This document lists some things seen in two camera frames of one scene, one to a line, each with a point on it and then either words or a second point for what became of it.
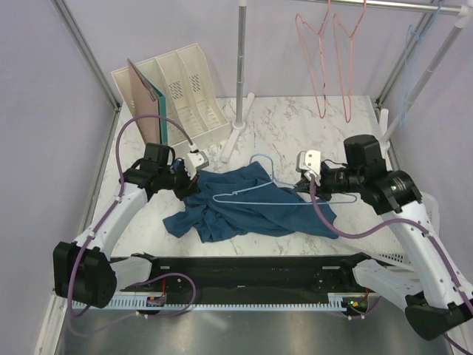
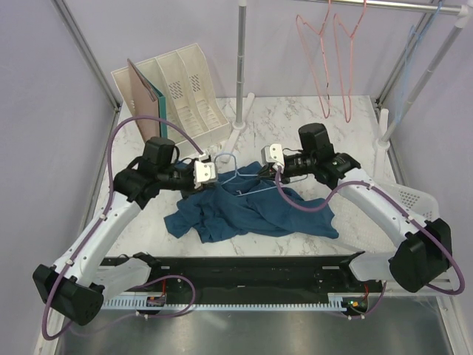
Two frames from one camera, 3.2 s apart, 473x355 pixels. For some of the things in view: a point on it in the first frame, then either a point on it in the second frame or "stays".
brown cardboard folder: [145, 103] stays
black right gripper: [321, 183] → [267, 172]
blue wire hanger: [222, 196] → [241, 174]
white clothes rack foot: [237, 126] stays
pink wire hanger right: [335, 16] stays
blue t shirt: [245, 199] stays
